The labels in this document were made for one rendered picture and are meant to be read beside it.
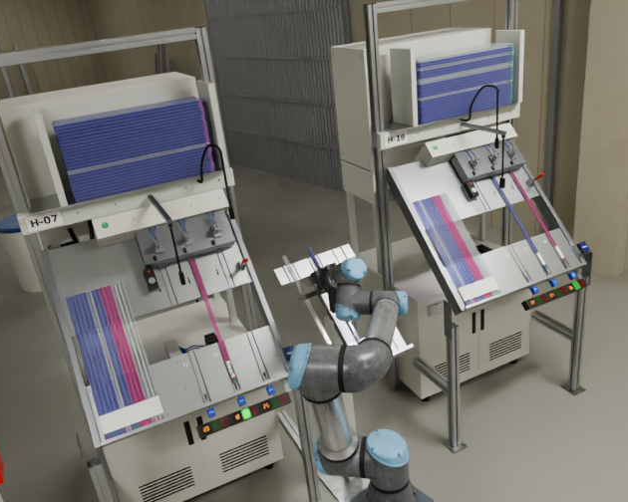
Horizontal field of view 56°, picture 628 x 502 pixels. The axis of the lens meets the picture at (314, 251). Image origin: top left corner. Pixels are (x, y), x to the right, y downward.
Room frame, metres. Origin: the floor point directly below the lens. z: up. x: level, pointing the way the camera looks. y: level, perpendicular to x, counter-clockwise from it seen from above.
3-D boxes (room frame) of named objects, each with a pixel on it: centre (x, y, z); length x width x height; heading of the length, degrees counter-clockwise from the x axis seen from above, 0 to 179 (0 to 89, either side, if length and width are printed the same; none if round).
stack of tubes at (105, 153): (2.14, 0.59, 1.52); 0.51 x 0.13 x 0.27; 113
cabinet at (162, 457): (2.23, 0.70, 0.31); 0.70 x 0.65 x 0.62; 113
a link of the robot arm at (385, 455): (1.31, -0.13, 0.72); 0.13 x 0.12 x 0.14; 74
